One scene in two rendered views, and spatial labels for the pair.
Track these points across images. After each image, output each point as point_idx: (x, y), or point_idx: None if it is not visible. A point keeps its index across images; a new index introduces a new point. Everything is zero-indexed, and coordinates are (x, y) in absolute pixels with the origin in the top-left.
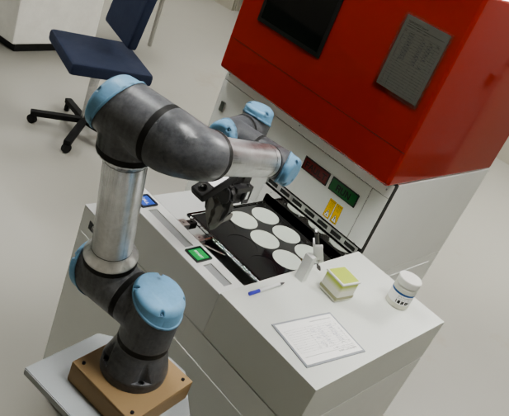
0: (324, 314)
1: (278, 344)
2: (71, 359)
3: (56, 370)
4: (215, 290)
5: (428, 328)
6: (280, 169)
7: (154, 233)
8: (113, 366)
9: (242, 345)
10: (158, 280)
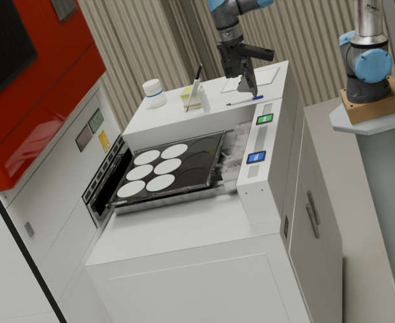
0: (226, 91)
1: (281, 75)
2: None
3: None
4: (282, 100)
5: (164, 92)
6: None
7: (276, 140)
8: (386, 78)
9: (289, 99)
10: (351, 34)
